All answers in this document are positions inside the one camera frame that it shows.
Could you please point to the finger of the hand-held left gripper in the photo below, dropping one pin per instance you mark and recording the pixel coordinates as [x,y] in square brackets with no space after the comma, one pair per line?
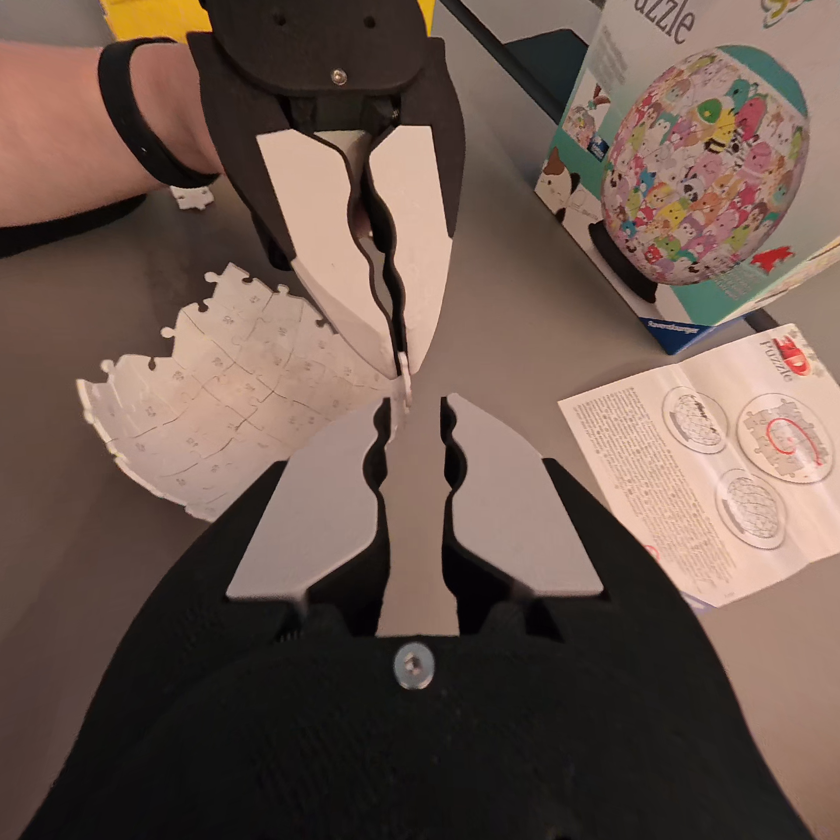
[308,216]
[420,229]

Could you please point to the person's left hand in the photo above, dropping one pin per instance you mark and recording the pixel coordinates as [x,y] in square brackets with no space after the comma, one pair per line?
[170,98]

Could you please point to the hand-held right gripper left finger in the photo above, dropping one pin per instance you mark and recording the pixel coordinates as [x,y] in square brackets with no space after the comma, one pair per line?
[302,525]

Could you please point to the colourful puzzle box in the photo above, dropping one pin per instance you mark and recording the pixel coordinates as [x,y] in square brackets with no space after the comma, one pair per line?
[709,164]

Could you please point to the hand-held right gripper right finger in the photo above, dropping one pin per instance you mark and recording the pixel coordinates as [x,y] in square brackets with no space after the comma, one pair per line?
[525,525]

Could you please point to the yellow plastic bin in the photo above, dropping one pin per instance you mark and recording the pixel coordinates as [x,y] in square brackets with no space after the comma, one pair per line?
[151,16]

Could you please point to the person's left forearm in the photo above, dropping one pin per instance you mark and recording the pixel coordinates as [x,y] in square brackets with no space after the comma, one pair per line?
[59,131]

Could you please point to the partly built puzzle ball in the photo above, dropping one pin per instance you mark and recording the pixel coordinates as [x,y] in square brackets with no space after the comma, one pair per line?
[229,394]

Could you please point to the white instruction leaflet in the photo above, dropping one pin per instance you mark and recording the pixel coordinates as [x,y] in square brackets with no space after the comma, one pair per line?
[656,459]

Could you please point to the black wrist rest pad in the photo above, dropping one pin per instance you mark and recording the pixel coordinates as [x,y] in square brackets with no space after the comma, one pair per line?
[65,233]

